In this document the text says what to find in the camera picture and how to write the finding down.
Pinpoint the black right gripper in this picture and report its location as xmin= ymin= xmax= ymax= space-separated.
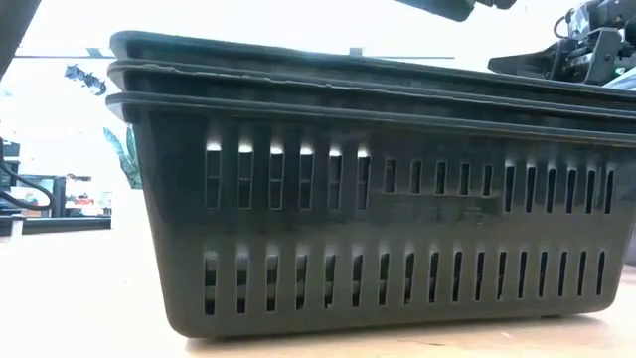
xmin=487 ymin=0 xmax=636 ymax=87

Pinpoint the black slotted plastic basket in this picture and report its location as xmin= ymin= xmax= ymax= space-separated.
xmin=105 ymin=59 xmax=636 ymax=123
xmin=108 ymin=30 xmax=636 ymax=104
xmin=104 ymin=90 xmax=636 ymax=341

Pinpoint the teal leaf decoration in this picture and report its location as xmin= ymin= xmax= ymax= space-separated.
xmin=102 ymin=125 xmax=144 ymax=191

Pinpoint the black low platform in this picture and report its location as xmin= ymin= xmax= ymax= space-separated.
xmin=0 ymin=215 xmax=113 ymax=237

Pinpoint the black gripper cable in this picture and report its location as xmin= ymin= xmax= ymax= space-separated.
xmin=553 ymin=13 xmax=571 ymax=40

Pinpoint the dark wall decoration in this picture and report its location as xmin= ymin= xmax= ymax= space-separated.
xmin=63 ymin=63 xmax=108 ymax=97

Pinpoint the black upright post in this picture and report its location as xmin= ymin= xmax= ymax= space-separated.
xmin=51 ymin=175 xmax=69 ymax=219

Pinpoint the black hanging cable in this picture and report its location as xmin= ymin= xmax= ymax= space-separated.
xmin=0 ymin=137 xmax=57 ymax=212

